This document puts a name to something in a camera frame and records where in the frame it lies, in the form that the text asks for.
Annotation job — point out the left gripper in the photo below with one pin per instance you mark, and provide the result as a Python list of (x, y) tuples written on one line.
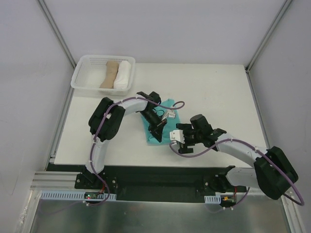
[(159, 127)]

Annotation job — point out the teal t-shirt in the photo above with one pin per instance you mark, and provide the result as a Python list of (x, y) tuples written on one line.
[(172, 119)]

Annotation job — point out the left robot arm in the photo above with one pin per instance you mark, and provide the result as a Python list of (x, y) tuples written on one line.
[(107, 118)]

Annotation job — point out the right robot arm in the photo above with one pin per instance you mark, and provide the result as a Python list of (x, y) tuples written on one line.
[(269, 169)]

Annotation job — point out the white rolled t-shirt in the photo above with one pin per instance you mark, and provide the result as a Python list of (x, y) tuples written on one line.
[(123, 75)]

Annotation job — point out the beige rolled t-shirt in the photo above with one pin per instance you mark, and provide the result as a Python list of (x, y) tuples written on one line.
[(112, 68)]

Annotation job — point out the white plastic basket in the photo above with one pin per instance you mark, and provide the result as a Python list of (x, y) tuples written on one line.
[(90, 72)]

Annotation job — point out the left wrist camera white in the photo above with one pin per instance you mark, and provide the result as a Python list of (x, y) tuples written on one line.
[(169, 114)]

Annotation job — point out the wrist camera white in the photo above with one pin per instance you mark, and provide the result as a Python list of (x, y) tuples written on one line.
[(177, 136), (169, 114)]

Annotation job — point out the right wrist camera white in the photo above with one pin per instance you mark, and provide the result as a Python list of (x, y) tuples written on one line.
[(177, 136)]

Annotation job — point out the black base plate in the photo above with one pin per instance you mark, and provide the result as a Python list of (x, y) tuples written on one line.
[(159, 184)]

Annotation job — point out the right white cable duct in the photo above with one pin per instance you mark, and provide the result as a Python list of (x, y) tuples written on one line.
[(213, 199)]

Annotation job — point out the white cable duct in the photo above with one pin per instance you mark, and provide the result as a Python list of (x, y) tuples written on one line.
[(213, 199), (76, 195)]

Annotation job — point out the aluminium rail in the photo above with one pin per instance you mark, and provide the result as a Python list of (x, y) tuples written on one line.
[(53, 180)]

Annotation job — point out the left white cable duct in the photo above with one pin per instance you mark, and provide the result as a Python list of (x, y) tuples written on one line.
[(76, 195)]

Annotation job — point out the right aluminium frame post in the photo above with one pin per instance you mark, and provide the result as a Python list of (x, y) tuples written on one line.
[(273, 26)]

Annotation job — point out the aluminium frame post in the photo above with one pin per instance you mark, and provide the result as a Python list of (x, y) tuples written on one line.
[(52, 23), (273, 26)]

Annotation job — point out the left aluminium frame post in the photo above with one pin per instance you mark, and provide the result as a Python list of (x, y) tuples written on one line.
[(52, 23)]

